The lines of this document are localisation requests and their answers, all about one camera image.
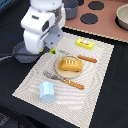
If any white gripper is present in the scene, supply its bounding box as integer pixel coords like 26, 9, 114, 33
21, 7, 66, 54

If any orange toy bread loaf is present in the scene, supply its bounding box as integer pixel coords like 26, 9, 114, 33
60, 59, 82, 71

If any yellow toy box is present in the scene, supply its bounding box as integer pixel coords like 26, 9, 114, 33
76, 38, 94, 50

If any light blue milk carton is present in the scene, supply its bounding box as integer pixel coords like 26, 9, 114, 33
39, 81, 55, 102

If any yellow toy banana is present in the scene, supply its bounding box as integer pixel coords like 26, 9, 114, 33
49, 48, 56, 54

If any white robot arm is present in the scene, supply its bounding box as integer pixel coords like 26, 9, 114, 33
21, 0, 66, 54

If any grey frying pan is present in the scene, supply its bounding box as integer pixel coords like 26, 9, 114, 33
0, 42, 41, 63

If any grey cooking pot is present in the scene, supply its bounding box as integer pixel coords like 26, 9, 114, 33
62, 0, 78, 20

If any round wooden plate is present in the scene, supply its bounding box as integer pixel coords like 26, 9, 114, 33
55, 55, 82, 78

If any beige woven placemat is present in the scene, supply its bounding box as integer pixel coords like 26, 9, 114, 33
13, 33, 114, 128

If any beige bowl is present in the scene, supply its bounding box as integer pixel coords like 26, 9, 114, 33
116, 4, 128, 30

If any fork with wooden handle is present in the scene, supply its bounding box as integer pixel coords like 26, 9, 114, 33
43, 71, 84, 90

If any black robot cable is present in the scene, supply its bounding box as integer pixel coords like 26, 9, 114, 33
0, 49, 44, 58

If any knife with wooden handle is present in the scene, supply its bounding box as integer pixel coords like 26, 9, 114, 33
57, 49, 98, 64

